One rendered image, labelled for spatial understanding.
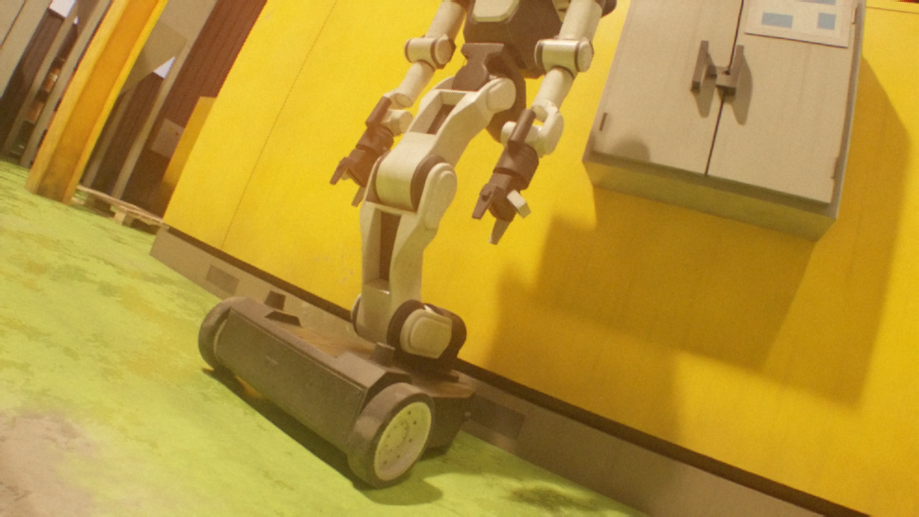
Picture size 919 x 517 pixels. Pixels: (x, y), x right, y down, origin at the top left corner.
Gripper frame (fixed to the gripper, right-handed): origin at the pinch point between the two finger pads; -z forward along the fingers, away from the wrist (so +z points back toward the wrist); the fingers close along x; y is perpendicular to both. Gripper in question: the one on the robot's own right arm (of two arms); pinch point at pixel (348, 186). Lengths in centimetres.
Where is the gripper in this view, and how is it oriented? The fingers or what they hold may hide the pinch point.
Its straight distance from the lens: 131.4
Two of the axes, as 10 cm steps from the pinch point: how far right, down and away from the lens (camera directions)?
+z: 4.4, -8.6, 2.6
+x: -3.9, -4.4, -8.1
